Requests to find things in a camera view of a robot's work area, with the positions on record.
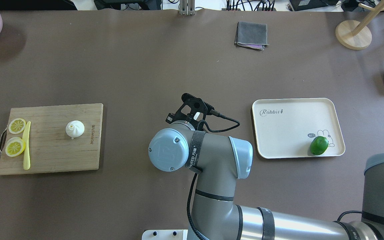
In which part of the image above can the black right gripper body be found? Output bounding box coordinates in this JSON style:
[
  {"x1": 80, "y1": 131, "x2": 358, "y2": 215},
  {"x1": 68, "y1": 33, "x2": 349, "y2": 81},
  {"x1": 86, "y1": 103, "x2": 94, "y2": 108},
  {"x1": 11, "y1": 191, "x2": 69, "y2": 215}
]
[{"x1": 165, "y1": 113, "x2": 192, "y2": 124}]

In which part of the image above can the white ceramic spoon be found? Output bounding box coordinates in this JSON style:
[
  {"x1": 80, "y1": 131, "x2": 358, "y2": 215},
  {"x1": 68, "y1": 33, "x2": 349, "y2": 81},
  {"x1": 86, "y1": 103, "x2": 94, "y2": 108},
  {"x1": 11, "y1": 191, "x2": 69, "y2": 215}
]
[{"x1": 193, "y1": 112, "x2": 201, "y2": 121}]

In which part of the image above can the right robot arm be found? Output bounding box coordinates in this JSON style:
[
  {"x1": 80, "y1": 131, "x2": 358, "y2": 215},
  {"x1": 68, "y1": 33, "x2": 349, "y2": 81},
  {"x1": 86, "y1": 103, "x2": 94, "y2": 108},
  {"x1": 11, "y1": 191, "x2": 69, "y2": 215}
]
[{"x1": 148, "y1": 113, "x2": 384, "y2": 240}]

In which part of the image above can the white steamed bun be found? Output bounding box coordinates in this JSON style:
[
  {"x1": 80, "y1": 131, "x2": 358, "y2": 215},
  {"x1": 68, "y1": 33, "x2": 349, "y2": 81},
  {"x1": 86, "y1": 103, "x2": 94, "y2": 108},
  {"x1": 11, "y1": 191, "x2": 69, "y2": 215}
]
[{"x1": 65, "y1": 120, "x2": 85, "y2": 139}]

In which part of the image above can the cream rabbit tray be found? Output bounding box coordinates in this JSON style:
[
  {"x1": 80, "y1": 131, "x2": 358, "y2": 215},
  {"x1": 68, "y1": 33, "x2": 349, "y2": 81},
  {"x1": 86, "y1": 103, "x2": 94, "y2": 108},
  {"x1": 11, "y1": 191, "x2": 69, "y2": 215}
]
[{"x1": 251, "y1": 98, "x2": 345, "y2": 159}]

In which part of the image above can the grey folded cloth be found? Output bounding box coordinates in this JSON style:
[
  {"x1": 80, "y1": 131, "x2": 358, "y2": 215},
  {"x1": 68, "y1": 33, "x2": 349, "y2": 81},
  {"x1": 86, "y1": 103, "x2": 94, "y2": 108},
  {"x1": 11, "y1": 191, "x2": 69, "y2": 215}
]
[{"x1": 234, "y1": 21, "x2": 269, "y2": 51}]

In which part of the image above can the wooden cutting board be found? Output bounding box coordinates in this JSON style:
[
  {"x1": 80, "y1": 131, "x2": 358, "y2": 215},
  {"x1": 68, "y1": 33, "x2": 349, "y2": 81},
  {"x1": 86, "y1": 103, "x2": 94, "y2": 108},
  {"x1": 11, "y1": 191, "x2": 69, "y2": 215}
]
[{"x1": 0, "y1": 103, "x2": 104, "y2": 176}]

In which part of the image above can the green lime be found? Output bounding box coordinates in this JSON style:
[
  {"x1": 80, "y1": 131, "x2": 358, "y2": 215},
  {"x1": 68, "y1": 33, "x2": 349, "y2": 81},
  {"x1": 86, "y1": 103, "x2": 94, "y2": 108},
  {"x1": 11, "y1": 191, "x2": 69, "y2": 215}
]
[{"x1": 310, "y1": 136, "x2": 329, "y2": 155}]

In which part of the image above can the yellow plastic knife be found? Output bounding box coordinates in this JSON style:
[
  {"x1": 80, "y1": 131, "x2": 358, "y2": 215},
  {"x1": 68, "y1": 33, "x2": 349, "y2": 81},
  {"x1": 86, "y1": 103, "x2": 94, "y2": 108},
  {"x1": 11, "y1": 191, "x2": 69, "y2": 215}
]
[{"x1": 22, "y1": 121, "x2": 31, "y2": 170}]

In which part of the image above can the upper lemon slice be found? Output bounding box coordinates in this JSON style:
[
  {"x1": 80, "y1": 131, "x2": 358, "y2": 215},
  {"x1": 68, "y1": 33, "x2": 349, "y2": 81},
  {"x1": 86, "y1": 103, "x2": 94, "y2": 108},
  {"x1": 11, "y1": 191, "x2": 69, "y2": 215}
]
[{"x1": 7, "y1": 118, "x2": 27, "y2": 135}]

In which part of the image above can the lemon slice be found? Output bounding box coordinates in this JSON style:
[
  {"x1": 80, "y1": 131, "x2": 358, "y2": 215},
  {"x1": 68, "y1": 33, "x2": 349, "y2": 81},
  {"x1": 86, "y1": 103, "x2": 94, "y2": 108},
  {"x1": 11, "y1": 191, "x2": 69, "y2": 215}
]
[
  {"x1": 5, "y1": 137, "x2": 26, "y2": 157},
  {"x1": 7, "y1": 118, "x2": 27, "y2": 135}
]

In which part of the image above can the lower lemon slice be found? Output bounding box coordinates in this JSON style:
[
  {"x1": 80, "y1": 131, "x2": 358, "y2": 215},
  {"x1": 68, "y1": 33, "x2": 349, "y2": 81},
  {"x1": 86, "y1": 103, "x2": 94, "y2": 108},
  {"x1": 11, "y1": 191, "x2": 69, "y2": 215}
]
[{"x1": 5, "y1": 137, "x2": 26, "y2": 157}]

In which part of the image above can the wooden mug tree stand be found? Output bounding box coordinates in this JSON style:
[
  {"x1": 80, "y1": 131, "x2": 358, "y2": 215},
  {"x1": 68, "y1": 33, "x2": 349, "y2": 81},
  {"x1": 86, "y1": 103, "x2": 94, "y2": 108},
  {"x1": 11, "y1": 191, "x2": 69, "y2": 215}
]
[{"x1": 335, "y1": 0, "x2": 384, "y2": 50}]

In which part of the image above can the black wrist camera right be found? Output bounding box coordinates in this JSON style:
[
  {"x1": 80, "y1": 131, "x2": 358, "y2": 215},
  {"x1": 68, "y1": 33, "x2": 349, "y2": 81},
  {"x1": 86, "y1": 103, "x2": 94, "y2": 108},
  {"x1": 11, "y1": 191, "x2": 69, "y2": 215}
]
[{"x1": 176, "y1": 93, "x2": 240, "y2": 133}]

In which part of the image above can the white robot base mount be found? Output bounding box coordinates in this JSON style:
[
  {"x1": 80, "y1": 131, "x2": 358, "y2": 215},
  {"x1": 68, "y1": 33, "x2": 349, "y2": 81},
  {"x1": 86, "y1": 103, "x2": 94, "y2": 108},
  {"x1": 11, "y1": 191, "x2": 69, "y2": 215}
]
[{"x1": 141, "y1": 229, "x2": 188, "y2": 240}]

